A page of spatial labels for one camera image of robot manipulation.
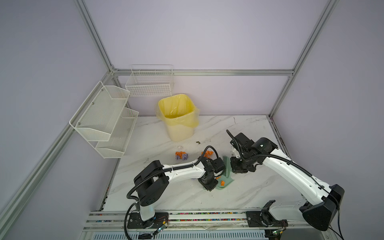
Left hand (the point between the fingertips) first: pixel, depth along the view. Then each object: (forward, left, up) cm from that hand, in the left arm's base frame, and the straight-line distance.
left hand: (207, 186), depth 81 cm
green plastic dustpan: (+4, -12, -2) cm, 13 cm away
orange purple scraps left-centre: (+22, +16, -4) cm, 28 cm away
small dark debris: (+32, +5, -4) cm, 33 cm away
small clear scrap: (+27, +17, -3) cm, 32 cm away
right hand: (+3, -11, +14) cm, 18 cm away
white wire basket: (+58, +36, +29) cm, 74 cm away
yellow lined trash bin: (+33, +15, +23) cm, 43 cm away
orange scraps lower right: (+3, -9, -1) cm, 10 cm away
